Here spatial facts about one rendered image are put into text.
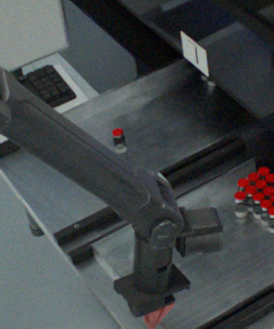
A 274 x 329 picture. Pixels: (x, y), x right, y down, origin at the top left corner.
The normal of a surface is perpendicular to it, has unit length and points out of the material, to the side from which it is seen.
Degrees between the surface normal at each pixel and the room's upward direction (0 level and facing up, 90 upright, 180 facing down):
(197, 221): 16
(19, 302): 0
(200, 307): 0
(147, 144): 0
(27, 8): 90
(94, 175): 95
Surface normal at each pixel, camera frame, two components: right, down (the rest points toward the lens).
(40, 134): 0.29, 0.67
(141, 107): -0.13, -0.74
